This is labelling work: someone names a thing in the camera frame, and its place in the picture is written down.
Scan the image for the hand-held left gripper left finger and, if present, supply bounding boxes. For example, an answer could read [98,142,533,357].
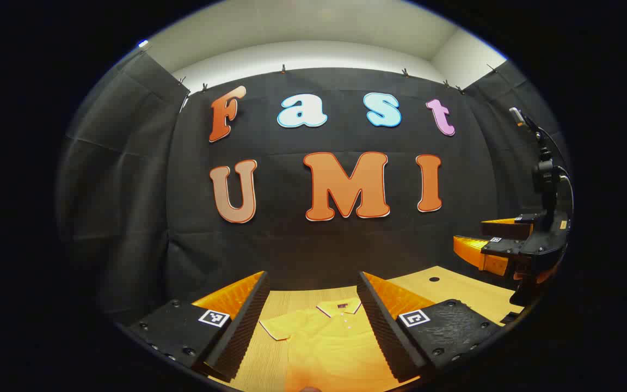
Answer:
[128,271,271,383]

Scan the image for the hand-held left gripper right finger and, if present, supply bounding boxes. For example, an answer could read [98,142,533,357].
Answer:
[357,271,505,383]

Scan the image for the black backdrop cloth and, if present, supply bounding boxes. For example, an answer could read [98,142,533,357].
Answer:
[58,52,570,327]

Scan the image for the orange T-shirt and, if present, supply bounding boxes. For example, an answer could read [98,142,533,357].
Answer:
[259,298,420,392]

